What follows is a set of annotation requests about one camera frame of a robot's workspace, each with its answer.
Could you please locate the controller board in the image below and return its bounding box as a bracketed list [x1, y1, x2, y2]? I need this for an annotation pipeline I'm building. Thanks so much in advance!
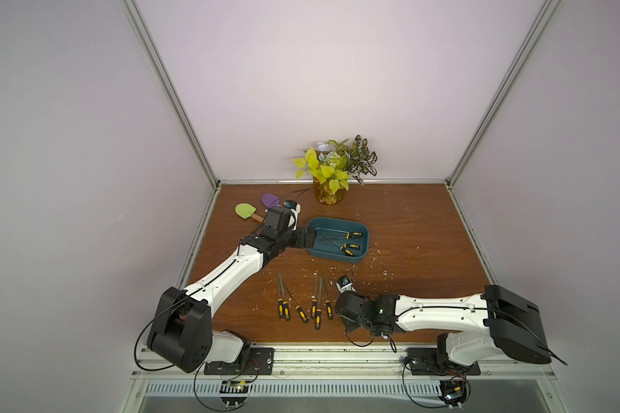
[438, 377, 470, 410]
[219, 380, 251, 411]

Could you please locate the amber vase with plants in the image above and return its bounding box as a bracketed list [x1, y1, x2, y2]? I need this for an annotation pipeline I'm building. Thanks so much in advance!
[292, 135, 378, 206]

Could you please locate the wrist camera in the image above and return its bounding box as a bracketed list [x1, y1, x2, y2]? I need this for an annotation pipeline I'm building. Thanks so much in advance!
[336, 275, 355, 294]
[282, 200, 301, 231]

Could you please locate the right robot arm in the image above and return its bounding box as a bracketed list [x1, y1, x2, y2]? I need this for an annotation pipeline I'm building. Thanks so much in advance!
[334, 285, 554, 367]

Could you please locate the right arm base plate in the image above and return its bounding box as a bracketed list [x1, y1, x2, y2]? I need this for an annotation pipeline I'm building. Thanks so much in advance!
[404, 348, 482, 377]

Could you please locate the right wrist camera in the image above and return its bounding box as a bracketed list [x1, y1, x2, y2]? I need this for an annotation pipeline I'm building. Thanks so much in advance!
[336, 275, 355, 294]

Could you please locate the aluminium front rail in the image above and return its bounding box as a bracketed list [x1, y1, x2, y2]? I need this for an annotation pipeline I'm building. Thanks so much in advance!
[133, 342, 555, 380]

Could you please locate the right controller board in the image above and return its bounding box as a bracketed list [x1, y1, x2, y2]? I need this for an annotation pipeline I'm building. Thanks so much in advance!
[438, 377, 470, 410]

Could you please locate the green toy shovel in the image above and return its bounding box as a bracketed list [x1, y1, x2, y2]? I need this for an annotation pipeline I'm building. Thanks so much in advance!
[234, 203, 265, 224]

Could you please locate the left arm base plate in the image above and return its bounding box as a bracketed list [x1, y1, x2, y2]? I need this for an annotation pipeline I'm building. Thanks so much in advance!
[203, 347, 275, 376]

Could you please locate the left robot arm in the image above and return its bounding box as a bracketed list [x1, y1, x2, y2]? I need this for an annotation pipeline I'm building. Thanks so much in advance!
[146, 227, 317, 373]

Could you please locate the left controller board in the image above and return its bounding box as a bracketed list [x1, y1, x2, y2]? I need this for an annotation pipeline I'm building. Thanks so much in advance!
[219, 380, 251, 411]

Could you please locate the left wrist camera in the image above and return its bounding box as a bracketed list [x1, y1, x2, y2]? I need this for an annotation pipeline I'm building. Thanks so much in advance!
[282, 200, 301, 231]

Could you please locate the teal plastic storage box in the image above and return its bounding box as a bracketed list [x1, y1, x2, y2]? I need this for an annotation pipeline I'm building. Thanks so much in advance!
[307, 217, 370, 264]

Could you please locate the purple toy shovel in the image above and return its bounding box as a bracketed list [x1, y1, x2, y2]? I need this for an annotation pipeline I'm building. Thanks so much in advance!
[260, 193, 280, 209]

